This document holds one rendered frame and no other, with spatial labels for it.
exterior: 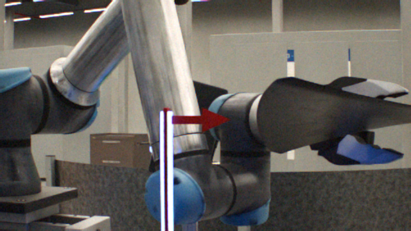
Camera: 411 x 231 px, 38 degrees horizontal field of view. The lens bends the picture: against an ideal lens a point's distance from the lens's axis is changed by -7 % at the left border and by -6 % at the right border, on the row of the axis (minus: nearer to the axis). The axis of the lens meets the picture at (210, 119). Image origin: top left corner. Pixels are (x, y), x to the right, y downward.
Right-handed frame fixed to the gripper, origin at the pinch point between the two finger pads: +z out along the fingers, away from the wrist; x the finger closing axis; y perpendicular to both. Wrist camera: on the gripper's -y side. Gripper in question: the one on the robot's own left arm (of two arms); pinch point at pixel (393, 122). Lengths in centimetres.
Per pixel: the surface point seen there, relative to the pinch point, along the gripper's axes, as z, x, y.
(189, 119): -7.9, 1.9, -21.9
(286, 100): 0.6, -0.5, -17.2
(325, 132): -5.2, 1.8, -5.7
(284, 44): -477, -111, 399
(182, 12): -972, -238, 568
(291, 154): -470, 8, 416
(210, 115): -6.7, 1.4, -20.4
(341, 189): -126, 18, 130
